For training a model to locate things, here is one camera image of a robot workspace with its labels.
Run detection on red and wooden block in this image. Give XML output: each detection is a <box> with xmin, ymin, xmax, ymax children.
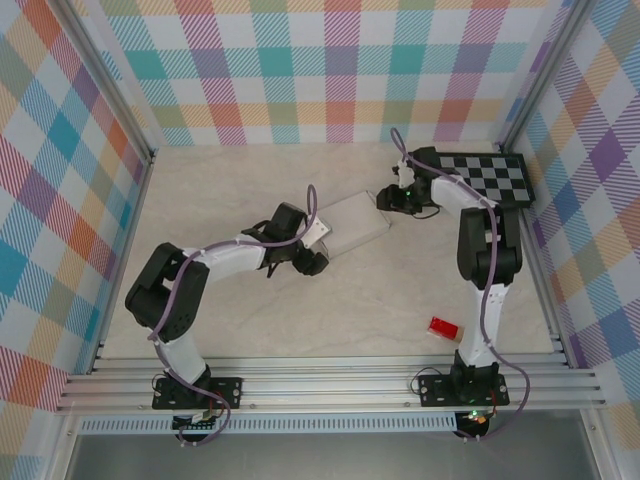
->
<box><xmin>427</xmin><ymin>315</ymin><xmax>469</xmax><ymax>345</ymax></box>

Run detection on small circuit board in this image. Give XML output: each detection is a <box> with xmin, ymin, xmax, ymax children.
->
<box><xmin>462</xmin><ymin>408</ymin><xmax>495</xmax><ymax>427</ymax></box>
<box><xmin>172</xmin><ymin>409</ymin><xmax>225</xmax><ymax>433</ymax></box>

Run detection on perforated metal cable tray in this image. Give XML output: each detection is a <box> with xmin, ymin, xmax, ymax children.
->
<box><xmin>79</xmin><ymin>412</ymin><xmax>459</xmax><ymax>435</ymax></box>

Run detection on aluminium front frame rail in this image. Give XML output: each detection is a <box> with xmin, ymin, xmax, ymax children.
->
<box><xmin>54</xmin><ymin>353</ymin><xmax>609</xmax><ymax>414</ymax></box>

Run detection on aluminium corner post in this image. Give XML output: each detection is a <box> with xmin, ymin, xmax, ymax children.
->
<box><xmin>497</xmin><ymin>0</ymin><xmax>594</xmax><ymax>152</ymax></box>
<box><xmin>49</xmin><ymin>0</ymin><xmax>159</xmax><ymax>164</ymax></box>

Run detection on black checkerboard calibration board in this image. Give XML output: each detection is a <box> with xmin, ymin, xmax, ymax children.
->
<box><xmin>417</xmin><ymin>149</ymin><xmax>535</xmax><ymax>210</ymax></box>

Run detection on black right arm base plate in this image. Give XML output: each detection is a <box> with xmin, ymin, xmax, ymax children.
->
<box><xmin>417</xmin><ymin>372</ymin><xmax>511</xmax><ymax>409</ymax></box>

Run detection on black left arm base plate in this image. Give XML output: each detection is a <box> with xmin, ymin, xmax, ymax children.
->
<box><xmin>152</xmin><ymin>375</ymin><xmax>245</xmax><ymax>411</ymax></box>

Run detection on blue and white paper box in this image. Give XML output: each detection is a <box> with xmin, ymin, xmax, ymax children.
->
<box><xmin>317</xmin><ymin>189</ymin><xmax>393</xmax><ymax>262</ymax></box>

